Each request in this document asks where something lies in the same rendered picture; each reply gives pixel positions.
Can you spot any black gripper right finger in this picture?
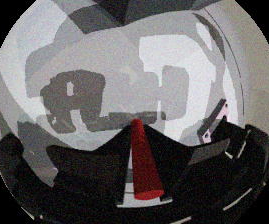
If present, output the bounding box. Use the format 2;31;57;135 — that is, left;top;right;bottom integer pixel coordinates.
143;124;230;202

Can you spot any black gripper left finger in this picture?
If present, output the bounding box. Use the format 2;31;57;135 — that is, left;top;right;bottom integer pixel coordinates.
46;124;131;205

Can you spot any dark red peg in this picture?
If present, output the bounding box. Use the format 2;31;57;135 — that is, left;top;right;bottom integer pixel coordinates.
130;120;165;201

